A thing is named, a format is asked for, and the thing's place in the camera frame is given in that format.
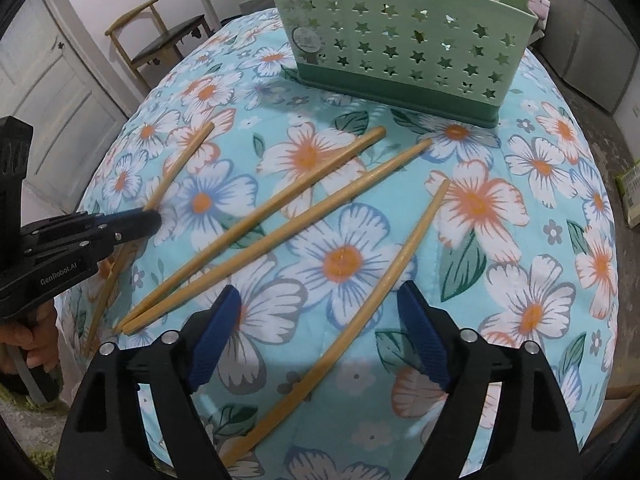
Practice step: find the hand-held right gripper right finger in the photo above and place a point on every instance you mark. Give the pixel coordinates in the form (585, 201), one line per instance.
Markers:
(425, 335)

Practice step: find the wooden chair black seat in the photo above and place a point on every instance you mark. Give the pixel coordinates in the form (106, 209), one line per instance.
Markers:
(155, 37)

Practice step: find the yellow-green packaged bag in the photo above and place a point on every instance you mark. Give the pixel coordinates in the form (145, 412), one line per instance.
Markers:
(631, 185)

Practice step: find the green star-cut utensil holder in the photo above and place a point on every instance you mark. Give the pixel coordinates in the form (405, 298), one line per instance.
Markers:
(400, 25)

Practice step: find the floral light blue blanket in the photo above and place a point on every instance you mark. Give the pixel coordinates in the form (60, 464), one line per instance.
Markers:
(475, 200)

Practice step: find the wooden chopstick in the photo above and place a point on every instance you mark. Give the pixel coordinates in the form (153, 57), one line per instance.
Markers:
(367, 141)
(185, 160)
(441, 195)
(410, 153)

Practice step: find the person's left hand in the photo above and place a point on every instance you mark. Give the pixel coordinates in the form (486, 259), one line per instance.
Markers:
(22, 335)

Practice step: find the white panel door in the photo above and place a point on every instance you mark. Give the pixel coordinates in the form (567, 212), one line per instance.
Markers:
(45, 85)

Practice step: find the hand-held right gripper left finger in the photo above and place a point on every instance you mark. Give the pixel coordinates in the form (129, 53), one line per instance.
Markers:
(215, 340)

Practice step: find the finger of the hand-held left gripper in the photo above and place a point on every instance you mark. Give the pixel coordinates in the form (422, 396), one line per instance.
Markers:
(75, 247)
(135, 220)

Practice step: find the grey refrigerator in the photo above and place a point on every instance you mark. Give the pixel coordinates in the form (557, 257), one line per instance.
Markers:
(595, 35)

